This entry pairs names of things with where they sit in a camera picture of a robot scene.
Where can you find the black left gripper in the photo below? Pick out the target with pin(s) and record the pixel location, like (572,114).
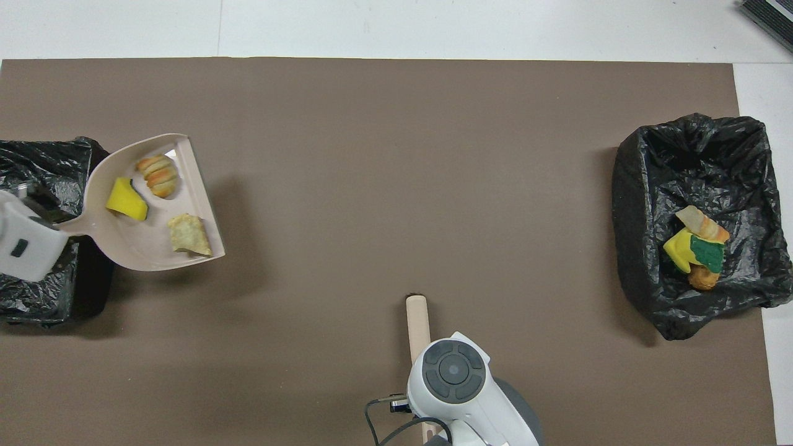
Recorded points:
(52,210)

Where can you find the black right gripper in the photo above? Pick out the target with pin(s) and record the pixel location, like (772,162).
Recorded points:
(403,406)

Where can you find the yellow sponge wedge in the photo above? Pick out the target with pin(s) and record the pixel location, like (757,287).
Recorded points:
(127,201)

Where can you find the beige plastic dustpan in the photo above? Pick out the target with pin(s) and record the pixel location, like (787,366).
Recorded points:
(136,244)

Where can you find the striped croissant piece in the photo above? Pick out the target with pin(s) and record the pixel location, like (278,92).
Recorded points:
(158,175)

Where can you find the small beige bread chunk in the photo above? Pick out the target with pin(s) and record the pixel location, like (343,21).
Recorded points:
(189,235)

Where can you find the notched yellow sponge piece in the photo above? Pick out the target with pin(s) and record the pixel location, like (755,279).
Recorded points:
(678,248)

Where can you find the brown cork-like bread roll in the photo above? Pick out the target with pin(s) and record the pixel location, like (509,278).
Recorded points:
(703,280)

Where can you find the large beige bread chunk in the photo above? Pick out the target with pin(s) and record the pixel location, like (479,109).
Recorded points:
(700,222)

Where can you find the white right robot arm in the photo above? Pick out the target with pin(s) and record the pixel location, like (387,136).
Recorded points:
(455,371)

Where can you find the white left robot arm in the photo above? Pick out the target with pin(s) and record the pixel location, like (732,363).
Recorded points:
(28,248)

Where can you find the black bag-lined open bin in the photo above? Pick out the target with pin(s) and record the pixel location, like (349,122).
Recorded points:
(700,161)

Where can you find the brown table mat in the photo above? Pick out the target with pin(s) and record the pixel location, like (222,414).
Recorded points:
(396,155)

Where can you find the dark ribbed object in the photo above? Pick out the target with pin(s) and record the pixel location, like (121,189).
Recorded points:
(771,21)

